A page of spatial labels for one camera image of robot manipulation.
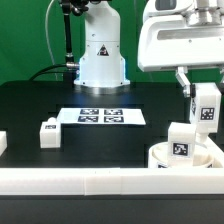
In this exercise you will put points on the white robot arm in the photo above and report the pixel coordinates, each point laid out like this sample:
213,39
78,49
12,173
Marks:
196,12

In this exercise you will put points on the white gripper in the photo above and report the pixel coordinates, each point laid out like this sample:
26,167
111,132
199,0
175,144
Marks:
166,42

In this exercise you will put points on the white U-shaped fence wall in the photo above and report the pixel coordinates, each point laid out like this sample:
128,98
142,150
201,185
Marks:
115,181

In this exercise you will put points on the black camera stand pole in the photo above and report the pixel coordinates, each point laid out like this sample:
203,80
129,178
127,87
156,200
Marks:
77,7

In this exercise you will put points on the white round stool seat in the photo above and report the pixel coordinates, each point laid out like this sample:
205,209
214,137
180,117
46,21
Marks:
157,157

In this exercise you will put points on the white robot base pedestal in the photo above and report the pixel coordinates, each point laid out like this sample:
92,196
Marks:
102,65

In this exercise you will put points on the white sheet with markers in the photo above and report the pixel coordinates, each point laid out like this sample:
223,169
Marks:
101,116

